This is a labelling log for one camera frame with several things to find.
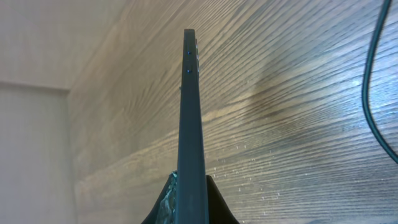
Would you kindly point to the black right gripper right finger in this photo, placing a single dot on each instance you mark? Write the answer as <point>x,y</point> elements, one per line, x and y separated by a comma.
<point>218,210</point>

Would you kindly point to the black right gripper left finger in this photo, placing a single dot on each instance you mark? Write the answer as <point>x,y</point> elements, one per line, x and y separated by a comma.
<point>163,212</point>

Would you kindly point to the blue Galaxy smartphone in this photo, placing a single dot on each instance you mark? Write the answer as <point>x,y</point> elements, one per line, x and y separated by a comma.
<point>192,201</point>

